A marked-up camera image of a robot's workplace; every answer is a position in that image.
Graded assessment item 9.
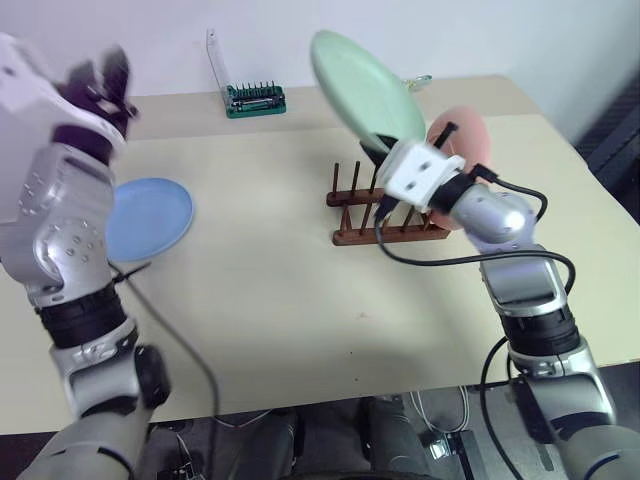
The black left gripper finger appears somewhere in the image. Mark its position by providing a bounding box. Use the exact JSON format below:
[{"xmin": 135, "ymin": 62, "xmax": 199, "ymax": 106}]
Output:
[
  {"xmin": 99, "ymin": 43, "xmax": 133, "ymax": 99},
  {"xmin": 66, "ymin": 59, "xmax": 103, "ymax": 97}
]

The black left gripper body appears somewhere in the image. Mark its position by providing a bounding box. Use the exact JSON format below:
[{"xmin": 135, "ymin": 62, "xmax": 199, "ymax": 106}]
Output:
[{"xmin": 63, "ymin": 79, "xmax": 141, "ymax": 139}]

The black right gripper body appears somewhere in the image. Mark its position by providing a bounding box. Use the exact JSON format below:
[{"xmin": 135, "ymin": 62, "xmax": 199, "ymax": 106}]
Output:
[{"xmin": 368, "ymin": 149, "xmax": 402, "ymax": 223}]

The green plate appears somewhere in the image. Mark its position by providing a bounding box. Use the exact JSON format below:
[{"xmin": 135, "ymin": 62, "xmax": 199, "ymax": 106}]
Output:
[{"xmin": 309, "ymin": 29, "xmax": 427, "ymax": 157}]

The wooden dish rack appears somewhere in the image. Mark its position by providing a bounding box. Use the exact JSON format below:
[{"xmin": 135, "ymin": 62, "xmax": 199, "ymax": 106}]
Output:
[{"xmin": 325, "ymin": 160, "xmax": 452, "ymax": 248}]

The black zip tie tail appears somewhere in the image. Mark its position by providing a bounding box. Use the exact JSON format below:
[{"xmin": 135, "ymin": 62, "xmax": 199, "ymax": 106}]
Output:
[{"xmin": 433, "ymin": 121, "xmax": 460, "ymax": 150}]

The pink plate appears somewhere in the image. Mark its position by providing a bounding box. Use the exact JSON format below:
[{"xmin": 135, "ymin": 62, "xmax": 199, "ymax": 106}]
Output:
[{"xmin": 424, "ymin": 104, "xmax": 494, "ymax": 232}]

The blue plate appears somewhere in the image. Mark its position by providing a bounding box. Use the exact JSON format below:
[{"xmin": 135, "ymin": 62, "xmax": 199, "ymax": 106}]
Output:
[{"xmin": 106, "ymin": 176, "xmax": 196, "ymax": 264}]

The green screwdriver bit case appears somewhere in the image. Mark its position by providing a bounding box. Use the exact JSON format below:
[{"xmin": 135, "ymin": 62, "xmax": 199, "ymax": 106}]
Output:
[{"xmin": 205, "ymin": 28, "xmax": 289, "ymax": 120}]

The black chair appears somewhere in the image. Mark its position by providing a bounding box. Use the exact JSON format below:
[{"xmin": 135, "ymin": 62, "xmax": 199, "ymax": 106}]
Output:
[{"xmin": 573, "ymin": 78, "xmax": 640, "ymax": 226}]

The dark rounded robot leg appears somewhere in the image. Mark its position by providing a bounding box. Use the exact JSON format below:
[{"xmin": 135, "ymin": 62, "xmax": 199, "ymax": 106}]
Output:
[
  {"xmin": 357, "ymin": 394, "xmax": 431, "ymax": 480},
  {"xmin": 219, "ymin": 408, "xmax": 304, "ymax": 480}
]

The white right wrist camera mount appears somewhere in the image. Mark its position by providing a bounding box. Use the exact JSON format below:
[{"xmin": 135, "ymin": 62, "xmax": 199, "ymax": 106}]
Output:
[{"xmin": 375, "ymin": 141, "xmax": 465, "ymax": 212}]

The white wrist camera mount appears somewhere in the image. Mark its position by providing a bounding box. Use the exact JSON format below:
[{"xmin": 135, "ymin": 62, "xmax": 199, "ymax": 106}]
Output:
[
  {"xmin": 375, "ymin": 141, "xmax": 465, "ymax": 212},
  {"xmin": 0, "ymin": 33, "xmax": 129, "ymax": 147}
]

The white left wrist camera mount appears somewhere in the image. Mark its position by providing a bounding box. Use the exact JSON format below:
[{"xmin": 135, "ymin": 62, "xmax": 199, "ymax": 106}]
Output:
[{"xmin": 0, "ymin": 33, "xmax": 129, "ymax": 147}]

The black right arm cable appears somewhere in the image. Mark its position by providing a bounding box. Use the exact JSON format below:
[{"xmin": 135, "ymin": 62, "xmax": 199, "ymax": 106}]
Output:
[{"xmin": 373, "ymin": 163, "xmax": 577, "ymax": 302}]

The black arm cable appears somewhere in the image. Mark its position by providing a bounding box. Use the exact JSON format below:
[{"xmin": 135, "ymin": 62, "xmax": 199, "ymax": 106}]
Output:
[
  {"xmin": 373, "ymin": 163, "xmax": 577, "ymax": 302},
  {"xmin": 108, "ymin": 261, "xmax": 222, "ymax": 417}
]

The white cable under table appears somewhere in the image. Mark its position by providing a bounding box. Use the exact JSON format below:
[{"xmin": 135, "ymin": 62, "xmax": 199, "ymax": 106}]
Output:
[{"xmin": 407, "ymin": 384, "xmax": 474, "ymax": 437}]

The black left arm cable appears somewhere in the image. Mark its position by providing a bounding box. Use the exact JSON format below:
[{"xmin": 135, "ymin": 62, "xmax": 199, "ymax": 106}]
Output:
[{"xmin": 108, "ymin": 261, "xmax": 222, "ymax": 417}]

